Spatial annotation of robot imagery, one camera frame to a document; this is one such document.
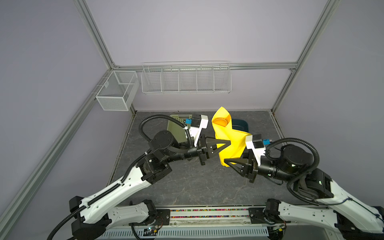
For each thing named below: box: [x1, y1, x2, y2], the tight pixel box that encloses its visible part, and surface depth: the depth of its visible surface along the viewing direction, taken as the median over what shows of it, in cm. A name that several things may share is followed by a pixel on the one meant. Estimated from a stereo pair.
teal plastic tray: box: [232, 119, 249, 133], surface depth 111 cm
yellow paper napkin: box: [212, 106, 252, 167], surface depth 45 cm
